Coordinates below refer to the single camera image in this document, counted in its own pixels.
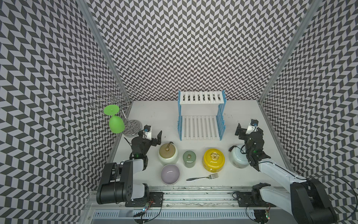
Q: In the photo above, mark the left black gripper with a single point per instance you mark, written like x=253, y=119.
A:
x=153, y=140

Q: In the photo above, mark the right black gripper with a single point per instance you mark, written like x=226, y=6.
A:
x=242, y=132

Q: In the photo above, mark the cream canister with olive lid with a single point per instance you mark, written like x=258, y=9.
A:
x=168, y=153

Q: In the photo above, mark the white pale blue tea canister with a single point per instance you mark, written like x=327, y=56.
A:
x=237, y=156

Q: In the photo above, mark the small green tea canister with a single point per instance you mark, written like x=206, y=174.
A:
x=189, y=158

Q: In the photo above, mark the blue white two-tier shelf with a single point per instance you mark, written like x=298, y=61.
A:
x=201, y=115

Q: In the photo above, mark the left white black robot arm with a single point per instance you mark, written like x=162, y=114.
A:
x=116, y=184

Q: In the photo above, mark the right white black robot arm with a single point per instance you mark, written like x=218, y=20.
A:
x=304, y=198

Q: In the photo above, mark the lilac bowl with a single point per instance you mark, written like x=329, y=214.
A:
x=170, y=174

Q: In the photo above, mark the green plastic wine glass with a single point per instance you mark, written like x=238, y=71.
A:
x=116, y=123

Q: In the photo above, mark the silver fork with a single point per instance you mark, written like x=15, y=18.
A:
x=209, y=177

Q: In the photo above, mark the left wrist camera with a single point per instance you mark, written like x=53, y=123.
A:
x=147, y=131

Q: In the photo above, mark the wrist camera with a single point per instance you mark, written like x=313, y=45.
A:
x=253, y=126
x=147, y=131

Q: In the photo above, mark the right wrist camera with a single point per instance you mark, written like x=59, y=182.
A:
x=253, y=126

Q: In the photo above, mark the metal wire glass rack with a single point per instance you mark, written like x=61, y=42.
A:
x=124, y=102

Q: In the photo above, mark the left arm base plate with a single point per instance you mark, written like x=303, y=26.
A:
x=155, y=199

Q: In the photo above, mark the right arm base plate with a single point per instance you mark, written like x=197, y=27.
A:
x=251, y=199

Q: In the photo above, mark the aluminium front rail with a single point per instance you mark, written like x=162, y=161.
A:
x=200, y=197

